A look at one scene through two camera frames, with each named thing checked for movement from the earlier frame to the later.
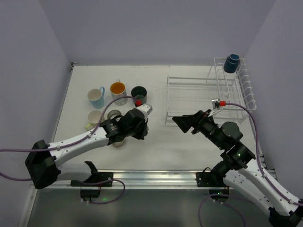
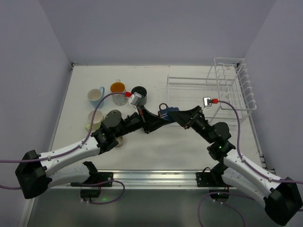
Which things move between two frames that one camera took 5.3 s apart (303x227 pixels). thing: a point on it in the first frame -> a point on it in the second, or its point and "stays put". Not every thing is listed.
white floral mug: [118, 90] stays put
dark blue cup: [232, 63] -> [163, 113]
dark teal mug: [139, 92] stays put
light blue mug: [96, 97] stays put
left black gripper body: [144, 132] -> [144, 120]
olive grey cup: [118, 144] stays put
